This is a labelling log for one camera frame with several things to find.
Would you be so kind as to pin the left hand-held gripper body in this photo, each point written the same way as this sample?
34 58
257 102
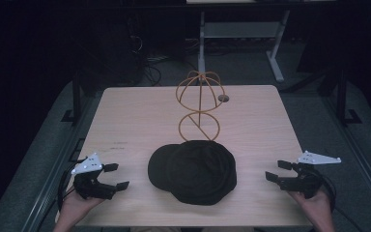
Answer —
88 188

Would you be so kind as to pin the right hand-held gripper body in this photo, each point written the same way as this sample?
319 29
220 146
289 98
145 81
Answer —
306 183

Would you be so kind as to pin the black cap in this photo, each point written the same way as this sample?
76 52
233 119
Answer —
196 172

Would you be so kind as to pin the person's left hand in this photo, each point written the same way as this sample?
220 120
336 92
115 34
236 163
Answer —
74 208

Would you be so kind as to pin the person's right hand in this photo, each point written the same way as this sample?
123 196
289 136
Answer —
319 208

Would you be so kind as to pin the black metal stand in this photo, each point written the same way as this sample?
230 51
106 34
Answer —
343 96
76 96

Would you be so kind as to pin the grey round table grommet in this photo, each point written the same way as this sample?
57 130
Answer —
223 98

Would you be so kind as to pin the white metal desk frame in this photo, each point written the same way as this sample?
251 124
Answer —
238 30

